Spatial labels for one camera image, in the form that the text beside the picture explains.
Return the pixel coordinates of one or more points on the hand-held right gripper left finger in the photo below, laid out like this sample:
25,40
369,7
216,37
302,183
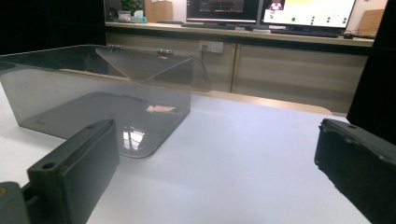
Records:
74,174

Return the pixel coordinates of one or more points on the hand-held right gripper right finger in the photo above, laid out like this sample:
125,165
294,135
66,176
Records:
358,168

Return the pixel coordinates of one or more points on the smoky transparent lidded box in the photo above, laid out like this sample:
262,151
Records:
93,93

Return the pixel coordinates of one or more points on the black curtain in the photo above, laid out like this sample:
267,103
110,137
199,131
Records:
376,93

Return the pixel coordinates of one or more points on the long beige counter desk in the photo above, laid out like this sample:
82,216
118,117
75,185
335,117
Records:
295,74

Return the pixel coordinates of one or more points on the black computer mouse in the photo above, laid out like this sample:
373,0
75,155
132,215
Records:
348,35

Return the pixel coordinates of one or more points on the brown cardboard box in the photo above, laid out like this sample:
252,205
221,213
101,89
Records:
158,11
370,23

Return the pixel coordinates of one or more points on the black keyboard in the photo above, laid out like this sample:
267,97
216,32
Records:
305,32
208,26

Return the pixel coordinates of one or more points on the monitor with white screen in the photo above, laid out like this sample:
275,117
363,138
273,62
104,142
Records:
308,12

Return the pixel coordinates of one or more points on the teal small container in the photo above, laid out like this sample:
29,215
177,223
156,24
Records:
140,19

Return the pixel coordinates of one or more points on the green potted plant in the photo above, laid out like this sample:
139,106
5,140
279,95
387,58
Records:
131,5

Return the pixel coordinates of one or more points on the monitor with dark screen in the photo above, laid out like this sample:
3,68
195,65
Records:
222,9

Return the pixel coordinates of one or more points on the white wall socket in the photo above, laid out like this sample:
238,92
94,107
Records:
214,46

